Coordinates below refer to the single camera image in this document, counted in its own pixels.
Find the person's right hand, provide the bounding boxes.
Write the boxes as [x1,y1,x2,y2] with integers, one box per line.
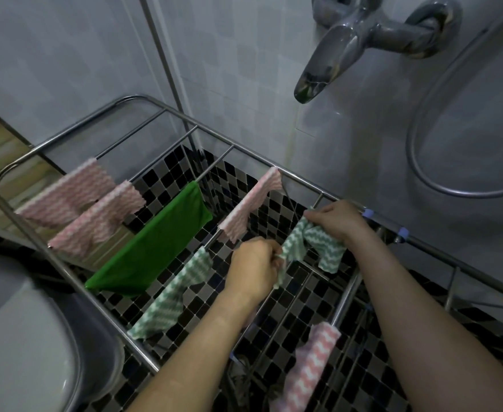
[304,199,373,246]

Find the person's left hand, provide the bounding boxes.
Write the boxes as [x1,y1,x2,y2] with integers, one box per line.
[222,237,285,299]

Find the green striped cloth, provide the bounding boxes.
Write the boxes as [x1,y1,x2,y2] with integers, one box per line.
[127,247,214,341]
[273,218,347,290]

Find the person's left forearm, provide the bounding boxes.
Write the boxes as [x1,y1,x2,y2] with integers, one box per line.
[126,286,261,412]

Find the person's right forearm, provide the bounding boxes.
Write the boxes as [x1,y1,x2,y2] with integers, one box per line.
[345,227,503,412]

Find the pink striped cloth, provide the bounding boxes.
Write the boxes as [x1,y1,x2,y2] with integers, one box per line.
[281,322,342,412]
[217,167,283,244]
[47,180,147,259]
[16,158,117,230]

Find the plain green cloth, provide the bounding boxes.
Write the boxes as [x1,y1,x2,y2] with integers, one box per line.
[85,181,213,297]

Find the steel drying rack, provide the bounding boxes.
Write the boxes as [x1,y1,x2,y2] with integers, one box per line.
[0,95,503,412]

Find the grey toilet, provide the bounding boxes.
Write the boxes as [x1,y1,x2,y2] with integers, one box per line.
[0,246,125,412]

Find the chrome shower hose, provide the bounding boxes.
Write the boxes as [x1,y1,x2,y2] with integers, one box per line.
[406,0,503,199]

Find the chrome wall faucet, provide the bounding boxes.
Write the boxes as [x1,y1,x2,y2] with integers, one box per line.
[293,0,463,104]

